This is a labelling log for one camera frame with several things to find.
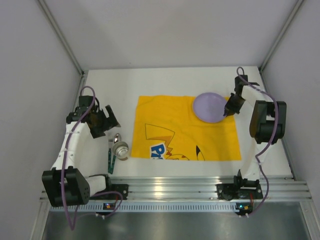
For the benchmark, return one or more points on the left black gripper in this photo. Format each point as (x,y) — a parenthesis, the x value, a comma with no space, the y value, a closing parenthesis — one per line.
(100,124)

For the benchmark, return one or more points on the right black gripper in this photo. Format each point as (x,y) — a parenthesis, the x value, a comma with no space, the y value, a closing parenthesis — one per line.
(233,105)

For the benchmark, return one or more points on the purple plastic plate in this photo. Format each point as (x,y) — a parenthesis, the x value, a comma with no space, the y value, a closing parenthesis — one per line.
(209,107)

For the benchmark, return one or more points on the fork with green handle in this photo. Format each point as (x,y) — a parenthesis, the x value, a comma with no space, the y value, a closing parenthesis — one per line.
(110,144)

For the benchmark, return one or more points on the spoon with green handle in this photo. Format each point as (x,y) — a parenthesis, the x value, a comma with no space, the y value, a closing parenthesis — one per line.
(117,137)

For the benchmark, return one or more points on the small metal cup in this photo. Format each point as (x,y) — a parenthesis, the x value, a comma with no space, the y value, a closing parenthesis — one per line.
(121,150)

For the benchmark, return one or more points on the yellow pikachu cloth placemat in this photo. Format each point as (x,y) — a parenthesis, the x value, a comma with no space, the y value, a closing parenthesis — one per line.
(166,128)

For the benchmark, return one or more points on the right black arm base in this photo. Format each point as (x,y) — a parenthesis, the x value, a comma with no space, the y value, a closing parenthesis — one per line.
(240,189)

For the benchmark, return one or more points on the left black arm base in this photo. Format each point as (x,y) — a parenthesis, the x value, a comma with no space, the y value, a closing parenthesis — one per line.
(123,189)

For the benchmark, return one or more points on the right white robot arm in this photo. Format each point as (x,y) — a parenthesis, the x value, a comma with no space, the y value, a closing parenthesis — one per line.
(267,122)

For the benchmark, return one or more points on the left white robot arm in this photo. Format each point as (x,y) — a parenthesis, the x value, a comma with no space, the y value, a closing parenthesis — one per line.
(80,171)

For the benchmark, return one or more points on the aluminium mounting rail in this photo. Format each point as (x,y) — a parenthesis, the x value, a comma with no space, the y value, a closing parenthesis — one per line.
(167,189)

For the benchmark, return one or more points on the slotted grey cable duct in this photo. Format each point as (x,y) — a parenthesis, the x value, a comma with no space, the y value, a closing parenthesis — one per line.
(167,207)

